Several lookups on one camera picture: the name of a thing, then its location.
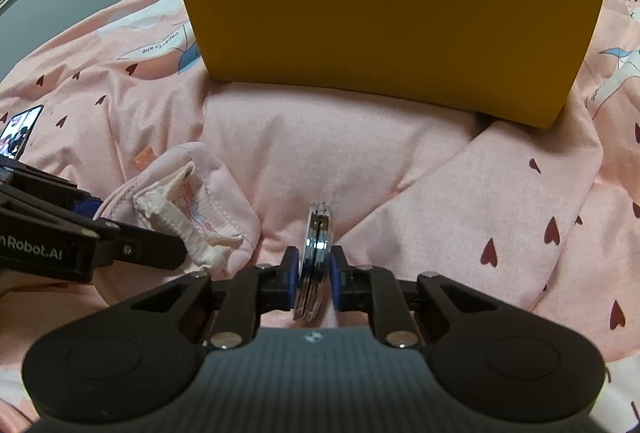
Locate printed pink blanket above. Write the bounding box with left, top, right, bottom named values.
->
left=0, top=0, right=640, bottom=433

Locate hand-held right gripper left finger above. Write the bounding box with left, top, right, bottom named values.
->
left=132, top=245, right=301, bottom=349

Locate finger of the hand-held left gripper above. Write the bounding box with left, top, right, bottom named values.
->
left=0, top=163, right=104, bottom=220
left=94, top=220, right=189, bottom=272

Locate smartphone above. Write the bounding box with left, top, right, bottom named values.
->
left=0, top=104, right=45, bottom=160

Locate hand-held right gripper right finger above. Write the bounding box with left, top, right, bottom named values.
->
left=330, top=244, right=501, bottom=349

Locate round silver compact mirror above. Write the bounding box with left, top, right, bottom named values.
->
left=292, top=202, right=335, bottom=321

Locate orange cardboard box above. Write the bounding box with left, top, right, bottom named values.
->
left=172, top=0, right=605, bottom=130

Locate pink fabric pouch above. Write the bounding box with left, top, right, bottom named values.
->
left=97, top=142, right=262, bottom=276

